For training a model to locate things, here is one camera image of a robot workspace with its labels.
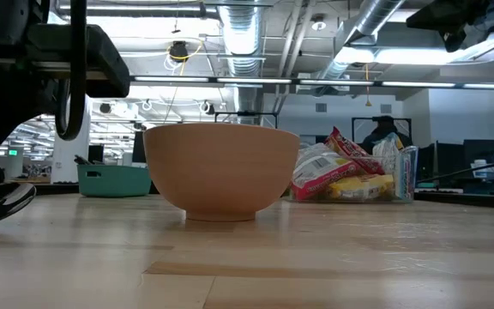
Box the white building column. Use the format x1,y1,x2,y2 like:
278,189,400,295
51,96,92,184

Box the yellow hanging pendant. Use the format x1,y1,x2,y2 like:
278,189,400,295
364,63,373,108

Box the silver ventilation duct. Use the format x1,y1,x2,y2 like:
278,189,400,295
315,0,407,82
214,0,268,125

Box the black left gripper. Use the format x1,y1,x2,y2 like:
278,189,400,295
0,23,130,181

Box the person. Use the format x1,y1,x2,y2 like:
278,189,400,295
360,114,413,149

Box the teal plastic bin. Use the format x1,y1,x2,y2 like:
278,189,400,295
76,164,153,198

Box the clear plastic container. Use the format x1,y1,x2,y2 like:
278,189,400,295
289,144,419,203

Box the peach ceramic bowl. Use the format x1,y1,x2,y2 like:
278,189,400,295
142,123,301,222

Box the row of ceiling light strips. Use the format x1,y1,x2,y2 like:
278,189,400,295
129,75,494,90

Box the white blue ramen packet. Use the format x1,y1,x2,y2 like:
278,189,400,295
372,131,419,203

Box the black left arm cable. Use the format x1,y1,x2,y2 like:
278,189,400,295
53,0,88,142

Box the white bottle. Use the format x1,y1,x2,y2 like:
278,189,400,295
473,158,488,179

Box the black station frame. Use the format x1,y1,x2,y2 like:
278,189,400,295
351,115,413,142
214,110,280,130

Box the black monitor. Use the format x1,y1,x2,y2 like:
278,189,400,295
435,141,465,181
87,144,105,164
463,138,494,173
131,130,148,164

